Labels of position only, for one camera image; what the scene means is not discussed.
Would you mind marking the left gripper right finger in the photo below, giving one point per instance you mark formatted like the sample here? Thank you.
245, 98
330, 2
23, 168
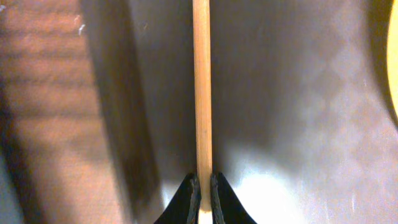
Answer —
225, 205

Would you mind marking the wooden chopstick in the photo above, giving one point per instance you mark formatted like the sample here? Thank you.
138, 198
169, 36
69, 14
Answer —
202, 76

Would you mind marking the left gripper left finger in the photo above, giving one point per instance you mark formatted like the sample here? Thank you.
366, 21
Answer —
184, 205

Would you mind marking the dark brown serving tray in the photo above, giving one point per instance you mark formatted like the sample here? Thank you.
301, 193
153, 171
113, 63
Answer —
303, 125

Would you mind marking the yellow round plate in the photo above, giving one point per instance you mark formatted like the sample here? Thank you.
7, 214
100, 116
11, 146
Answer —
392, 51

